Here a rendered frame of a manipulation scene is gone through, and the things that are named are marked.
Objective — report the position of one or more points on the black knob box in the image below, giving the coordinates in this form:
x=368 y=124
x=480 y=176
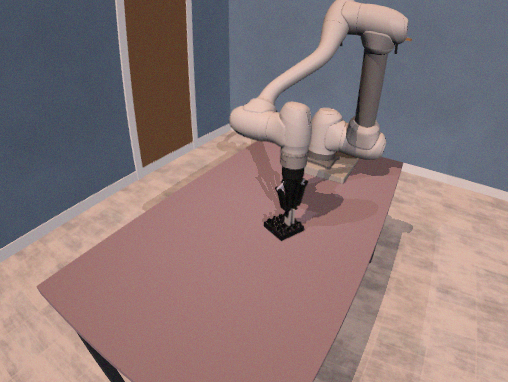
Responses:
x=284 y=231

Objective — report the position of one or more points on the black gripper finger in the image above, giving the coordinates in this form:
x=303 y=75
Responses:
x=283 y=202
x=297 y=192

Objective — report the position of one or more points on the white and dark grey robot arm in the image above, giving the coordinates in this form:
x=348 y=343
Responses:
x=293 y=129

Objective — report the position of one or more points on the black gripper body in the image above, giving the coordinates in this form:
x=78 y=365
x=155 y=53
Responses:
x=288 y=174

